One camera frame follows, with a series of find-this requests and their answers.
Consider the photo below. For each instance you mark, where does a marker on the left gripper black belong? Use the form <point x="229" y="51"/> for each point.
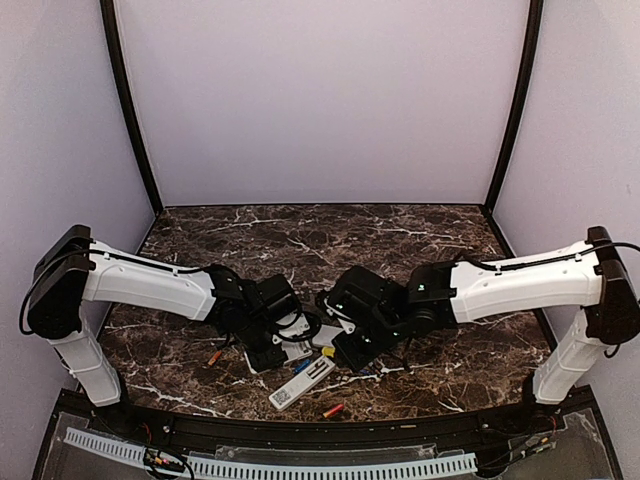
<point x="262" y="361"/>

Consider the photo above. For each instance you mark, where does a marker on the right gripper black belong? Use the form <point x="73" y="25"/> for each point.
<point x="356" y="359"/>

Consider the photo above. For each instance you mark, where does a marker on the white remote with buttons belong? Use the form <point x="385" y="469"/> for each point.
<point x="295" y="352"/>

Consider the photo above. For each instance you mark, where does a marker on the blue battery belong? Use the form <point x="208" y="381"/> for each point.
<point x="300" y="367"/>

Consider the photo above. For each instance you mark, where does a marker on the white remote with label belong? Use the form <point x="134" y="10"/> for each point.
<point x="301" y="383"/>

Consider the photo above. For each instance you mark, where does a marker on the red orange battery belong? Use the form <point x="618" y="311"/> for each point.
<point x="333" y="410"/>

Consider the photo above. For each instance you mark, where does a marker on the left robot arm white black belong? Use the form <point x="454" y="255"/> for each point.
<point x="78" y="269"/>

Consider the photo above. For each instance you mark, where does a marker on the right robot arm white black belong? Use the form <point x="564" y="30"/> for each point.
<point x="589" y="274"/>

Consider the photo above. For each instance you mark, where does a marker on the white slotted cable duct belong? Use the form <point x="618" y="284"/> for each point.
<point x="247" y="463"/>

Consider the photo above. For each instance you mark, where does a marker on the black front rail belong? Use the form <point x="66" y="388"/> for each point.
<point x="483" y="429"/>

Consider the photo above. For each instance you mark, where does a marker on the right black frame post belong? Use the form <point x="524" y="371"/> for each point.
<point x="521" y="88"/>

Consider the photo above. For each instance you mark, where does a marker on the black frame post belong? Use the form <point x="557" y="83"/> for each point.
<point x="521" y="88"/>
<point x="126" y="101"/>

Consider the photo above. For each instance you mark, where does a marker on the left black frame post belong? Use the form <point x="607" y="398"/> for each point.
<point x="126" y="101"/>

